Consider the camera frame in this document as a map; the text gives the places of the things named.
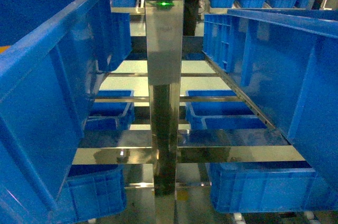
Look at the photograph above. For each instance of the lower right rear blue bin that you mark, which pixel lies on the lower right rear blue bin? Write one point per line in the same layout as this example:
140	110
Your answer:
221	115

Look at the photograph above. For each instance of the blue bin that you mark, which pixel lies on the blue bin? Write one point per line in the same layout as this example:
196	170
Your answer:
90	192
55	59
221	115
285	62
111	116
255	187

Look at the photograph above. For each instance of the lower left rear blue bin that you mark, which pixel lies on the lower left rear blue bin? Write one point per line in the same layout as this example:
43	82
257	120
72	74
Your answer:
111	116

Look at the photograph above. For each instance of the upper right blue bin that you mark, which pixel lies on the upper right blue bin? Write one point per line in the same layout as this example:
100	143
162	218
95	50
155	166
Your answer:
285	62

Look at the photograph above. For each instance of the upper left blue bin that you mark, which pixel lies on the upper left blue bin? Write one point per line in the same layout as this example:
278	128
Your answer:
55	59

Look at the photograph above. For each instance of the stainless steel rack post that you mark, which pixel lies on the stainless steel rack post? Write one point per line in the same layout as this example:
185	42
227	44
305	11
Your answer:
164	34

